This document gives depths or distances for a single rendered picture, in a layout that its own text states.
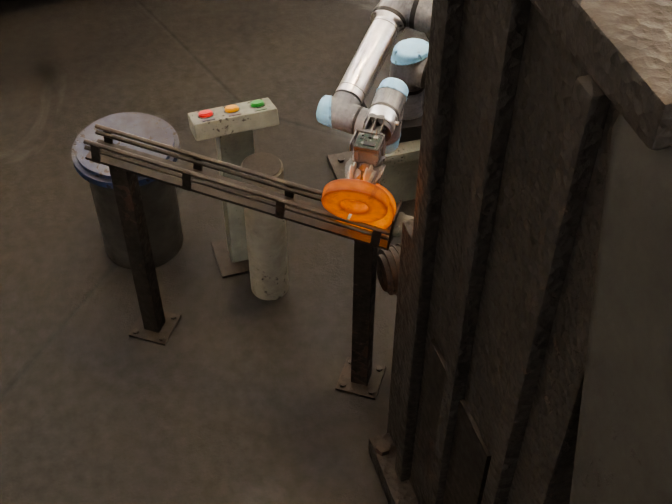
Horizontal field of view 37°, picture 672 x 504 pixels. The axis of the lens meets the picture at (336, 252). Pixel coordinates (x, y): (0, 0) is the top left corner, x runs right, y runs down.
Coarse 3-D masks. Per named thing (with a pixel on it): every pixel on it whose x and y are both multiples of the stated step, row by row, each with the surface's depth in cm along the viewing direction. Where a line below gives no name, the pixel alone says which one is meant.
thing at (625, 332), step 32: (640, 160) 113; (608, 192) 123; (640, 192) 114; (608, 224) 123; (640, 224) 116; (608, 256) 125; (640, 256) 117; (608, 288) 127; (640, 288) 119; (608, 320) 129; (640, 320) 121; (608, 352) 131; (640, 352) 123; (608, 384) 133; (640, 384) 124; (608, 416) 135; (640, 416) 126; (576, 448) 151; (608, 448) 137; (640, 448) 128; (576, 480) 151; (608, 480) 140; (640, 480) 130
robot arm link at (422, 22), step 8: (416, 0) 264; (424, 0) 263; (432, 0) 263; (416, 8) 264; (424, 8) 263; (416, 16) 264; (424, 16) 264; (416, 24) 266; (424, 24) 265; (424, 32) 269
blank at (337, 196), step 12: (336, 180) 226; (348, 180) 224; (360, 180) 224; (324, 192) 228; (336, 192) 225; (348, 192) 224; (360, 192) 223; (372, 192) 224; (384, 192) 226; (324, 204) 231; (336, 204) 230; (348, 204) 233; (360, 204) 233; (372, 204) 227; (384, 204) 226; (348, 216) 235; (360, 216) 234; (372, 216) 232; (384, 216) 231
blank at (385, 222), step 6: (378, 186) 237; (390, 198) 238; (390, 204) 238; (390, 210) 239; (390, 216) 241; (366, 222) 244; (372, 222) 244; (378, 222) 243; (384, 222) 243; (390, 222) 242; (384, 228) 244
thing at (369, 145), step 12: (372, 120) 235; (384, 120) 235; (360, 132) 232; (372, 132) 231; (384, 132) 238; (360, 144) 229; (372, 144) 228; (384, 144) 233; (360, 156) 232; (372, 156) 231; (360, 168) 234
